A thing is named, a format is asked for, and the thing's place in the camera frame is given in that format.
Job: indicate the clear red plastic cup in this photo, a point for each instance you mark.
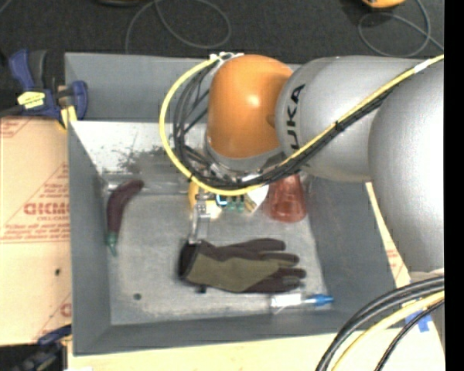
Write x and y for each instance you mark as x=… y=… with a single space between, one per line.
x=288 y=201

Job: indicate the clear tube with blue cap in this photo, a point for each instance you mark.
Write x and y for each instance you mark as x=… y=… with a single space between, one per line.
x=290 y=300

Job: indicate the purple toy eggplant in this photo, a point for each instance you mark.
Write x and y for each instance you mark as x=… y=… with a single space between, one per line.
x=118 y=207

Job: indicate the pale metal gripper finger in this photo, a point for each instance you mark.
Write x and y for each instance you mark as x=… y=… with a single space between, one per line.
x=206 y=216
x=195 y=226

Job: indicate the grey metal bin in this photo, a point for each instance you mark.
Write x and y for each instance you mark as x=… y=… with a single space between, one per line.
x=154 y=215

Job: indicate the brown and olive glove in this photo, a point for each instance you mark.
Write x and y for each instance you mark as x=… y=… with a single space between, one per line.
x=236 y=267

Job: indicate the yellow round thing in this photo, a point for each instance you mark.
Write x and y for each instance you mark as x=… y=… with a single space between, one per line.
x=193 y=195

